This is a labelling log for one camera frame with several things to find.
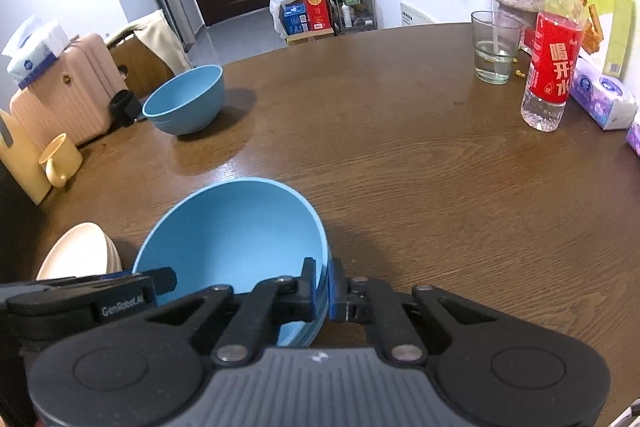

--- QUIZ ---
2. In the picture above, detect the blue bowl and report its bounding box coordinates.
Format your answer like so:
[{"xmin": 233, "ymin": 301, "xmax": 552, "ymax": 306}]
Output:
[
  {"xmin": 132, "ymin": 178, "xmax": 331, "ymax": 347},
  {"xmin": 297, "ymin": 265, "xmax": 329, "ymax": 348},
  {"xmin": 142, "ymin": 65, "xmax": 226, "ymax": 135}
]

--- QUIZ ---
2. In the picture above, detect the cream plate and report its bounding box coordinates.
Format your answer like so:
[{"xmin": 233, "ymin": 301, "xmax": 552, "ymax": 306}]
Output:
[{"xmin": 37, "ymin": 222, "xmax": 122, "ymax": 281}]

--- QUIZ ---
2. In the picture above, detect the yellow mug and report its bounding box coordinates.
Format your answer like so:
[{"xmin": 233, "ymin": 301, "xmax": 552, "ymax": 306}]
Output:
[{"xmin": 38, "ymin": 133, "xmax": 82, "ymax": 188}]

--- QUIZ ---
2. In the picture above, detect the pink suitcase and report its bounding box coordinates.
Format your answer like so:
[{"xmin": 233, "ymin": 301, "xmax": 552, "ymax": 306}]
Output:
[{"xmin": 10, "ymin": 34, "xmax": 126, "ymax": 150}]

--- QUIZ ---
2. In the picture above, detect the black cylinder cup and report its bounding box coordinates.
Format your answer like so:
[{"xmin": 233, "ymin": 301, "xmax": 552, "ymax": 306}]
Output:
[{"xmin": 108, "ymin": 90, "xmax": 142, "ymax": 128}]

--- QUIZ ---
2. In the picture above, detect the brown cardboard box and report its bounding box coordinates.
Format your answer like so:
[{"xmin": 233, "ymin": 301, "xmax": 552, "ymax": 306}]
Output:
[{"xmin": 285, "ymin": 28, "xmax": 335, "ymax": 46}]

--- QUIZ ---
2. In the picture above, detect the tissue pack on suitcase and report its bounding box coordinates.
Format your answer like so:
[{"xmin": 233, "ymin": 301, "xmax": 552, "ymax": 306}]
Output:
[{"xmin": 1, "ymin": 15, "xmax": 70, "ymax": 90}]

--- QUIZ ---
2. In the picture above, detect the wooden chair with cloth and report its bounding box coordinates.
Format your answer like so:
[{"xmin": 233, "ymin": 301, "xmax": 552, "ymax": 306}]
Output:
[{"xmin": 106, "ymin": 10, "xmax": 192, "ymax": 98}]

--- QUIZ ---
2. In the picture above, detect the blue carton box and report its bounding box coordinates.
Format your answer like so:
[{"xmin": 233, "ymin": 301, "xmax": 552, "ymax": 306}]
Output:
[{"xmin": 282, "ymin": 2, "xmax": 309, "ymax": 36}]

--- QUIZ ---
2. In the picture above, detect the clear drinking glass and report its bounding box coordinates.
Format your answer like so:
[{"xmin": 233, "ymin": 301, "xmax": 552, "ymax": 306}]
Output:
[{"xmin": 471, "ymin": 11, "xmax": 522, "ymax": 86}]

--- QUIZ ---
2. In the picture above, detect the red gift box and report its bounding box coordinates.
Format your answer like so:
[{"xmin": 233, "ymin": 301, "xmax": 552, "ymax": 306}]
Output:
[{"xmin": 305, "ymin": 0, "xmax": 332, "ymax": 31}]

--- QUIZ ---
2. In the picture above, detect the white plastic bag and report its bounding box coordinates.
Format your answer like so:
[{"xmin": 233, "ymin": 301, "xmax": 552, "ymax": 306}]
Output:
[{"xmin": 269, "ymin": 0, "xmax": 300, "ymax": 40}]

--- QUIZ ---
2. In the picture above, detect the purple tissue pack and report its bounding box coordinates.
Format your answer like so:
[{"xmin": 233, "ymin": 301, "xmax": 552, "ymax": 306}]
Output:
[
  {"xmin": 570, "ymin": 57, "xmax": 638, "ymax": 131},
  {"xmin": 626, "ymin": 122, "xmax": 640, "ymax": 157}
]

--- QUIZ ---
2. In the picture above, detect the red label water bottle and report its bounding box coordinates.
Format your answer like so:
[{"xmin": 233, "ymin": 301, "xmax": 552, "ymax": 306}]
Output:
[{"xmin": 521, "ymin": 0, "xmax": 586, "ymax": 132}]

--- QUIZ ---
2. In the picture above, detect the green snack box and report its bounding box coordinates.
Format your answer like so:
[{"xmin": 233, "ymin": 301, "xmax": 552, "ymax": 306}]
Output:
[{"xmin": 543, "ymin": 0, "xmax": 637, "ymax": 80}]

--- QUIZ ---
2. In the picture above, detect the yellow kettle grey handle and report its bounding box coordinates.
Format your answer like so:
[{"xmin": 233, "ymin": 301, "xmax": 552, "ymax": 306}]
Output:
[{"xmin": 0, "ymin": 110, "xmax": 52, "ymax": 205}]

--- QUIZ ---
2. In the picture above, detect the white board leaning wall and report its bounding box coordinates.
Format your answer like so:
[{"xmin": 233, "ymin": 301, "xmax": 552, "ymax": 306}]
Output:
[{"xmin": 400, "ymin": 2, "xmax": 433, "ymax": 27}]

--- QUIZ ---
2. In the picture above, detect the wire storage rack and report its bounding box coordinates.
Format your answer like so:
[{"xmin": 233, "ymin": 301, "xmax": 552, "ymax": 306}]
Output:
[{"xmin": 329, "ymin": 0, "xmax": 378, "ymax": 36}]

